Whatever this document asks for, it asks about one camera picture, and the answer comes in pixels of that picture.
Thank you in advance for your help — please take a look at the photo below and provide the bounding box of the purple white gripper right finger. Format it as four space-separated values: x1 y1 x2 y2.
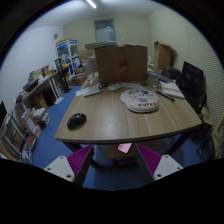
136 144 182 181

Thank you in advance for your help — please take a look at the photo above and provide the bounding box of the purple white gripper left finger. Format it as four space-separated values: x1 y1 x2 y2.
45 145 94 186

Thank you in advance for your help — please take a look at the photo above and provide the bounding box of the black computer mouse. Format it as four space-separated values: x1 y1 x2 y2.
67 113 87 129

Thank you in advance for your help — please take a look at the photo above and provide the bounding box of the pink cartoon mouse pad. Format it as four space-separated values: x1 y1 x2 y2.
120 89 159 113

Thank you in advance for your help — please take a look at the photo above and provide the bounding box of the low shelf with books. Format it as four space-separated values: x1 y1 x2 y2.
0 104 50 164

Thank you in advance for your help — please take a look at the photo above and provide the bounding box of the wooden table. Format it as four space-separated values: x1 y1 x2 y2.
54 75 203 161

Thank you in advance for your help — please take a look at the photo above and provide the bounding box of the black pen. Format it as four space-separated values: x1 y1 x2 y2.
156 90 175 102

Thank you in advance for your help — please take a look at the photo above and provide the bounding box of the open white notebook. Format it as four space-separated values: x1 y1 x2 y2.
160 82 185 99

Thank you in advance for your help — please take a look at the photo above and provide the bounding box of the side desk with clutter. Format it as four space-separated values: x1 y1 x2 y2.
16 64 70 109

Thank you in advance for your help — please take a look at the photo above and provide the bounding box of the small black object on table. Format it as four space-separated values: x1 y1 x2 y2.
98 83 108 89

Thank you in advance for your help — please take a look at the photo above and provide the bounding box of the cardboard box on floor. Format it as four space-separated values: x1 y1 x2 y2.
72 73 86 86

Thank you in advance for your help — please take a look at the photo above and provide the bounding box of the black office chair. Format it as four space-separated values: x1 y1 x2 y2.
179 62 207 114

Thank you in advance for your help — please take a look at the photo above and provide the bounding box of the white remote control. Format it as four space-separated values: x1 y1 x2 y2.
108 83 124 92

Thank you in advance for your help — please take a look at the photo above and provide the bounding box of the large brown cardboard box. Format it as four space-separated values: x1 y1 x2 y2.
95 45 148 84

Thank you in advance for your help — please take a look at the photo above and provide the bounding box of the cardboard box at back right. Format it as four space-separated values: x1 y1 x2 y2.
154 41 172 69

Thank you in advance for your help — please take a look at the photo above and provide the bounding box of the blue white claw machine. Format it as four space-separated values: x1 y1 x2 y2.
56 40 81 76

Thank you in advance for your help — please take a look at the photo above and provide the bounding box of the window with blind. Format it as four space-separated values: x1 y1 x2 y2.
94 19 116 42

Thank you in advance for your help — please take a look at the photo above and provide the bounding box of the ceiling tube light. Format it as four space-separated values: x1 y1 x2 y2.
86 0 97 9

